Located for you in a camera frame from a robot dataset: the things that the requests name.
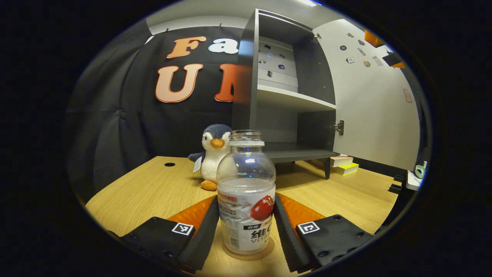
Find blue white penguin plush toy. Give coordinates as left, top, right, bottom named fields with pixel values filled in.
left=188, top=124, right=233, bottom=191

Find black backdrop cloth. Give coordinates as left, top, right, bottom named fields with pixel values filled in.
left=65, top=18, right=421, bottom=204

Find clear bottle white label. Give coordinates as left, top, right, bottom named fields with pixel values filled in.
left=216, top=130, right=276, bottom=255

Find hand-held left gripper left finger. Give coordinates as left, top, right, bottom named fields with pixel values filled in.
left=121, top=195, right=220, bottom=274

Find grey cabinet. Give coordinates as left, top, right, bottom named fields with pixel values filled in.
left=232, top=8, right=339, bottom=180

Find pink cover book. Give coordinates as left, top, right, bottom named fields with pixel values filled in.
left=330, top=155, right=354, bottom=167

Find round brown coaster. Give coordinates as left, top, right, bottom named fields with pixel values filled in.
left=222, top=237, right=275, bottom=261

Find yellow cover book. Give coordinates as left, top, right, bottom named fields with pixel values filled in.
left=334, top=162, right=360, bottom=177

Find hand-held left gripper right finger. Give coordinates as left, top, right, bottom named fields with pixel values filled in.
left=272, top=192, right=375, bottom=274

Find white box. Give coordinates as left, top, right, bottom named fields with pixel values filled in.
left=406, top=171, right=423, bottom=192

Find light grey cabinet door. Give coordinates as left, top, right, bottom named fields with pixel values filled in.
left=312, top=18, right=421, bottom=171

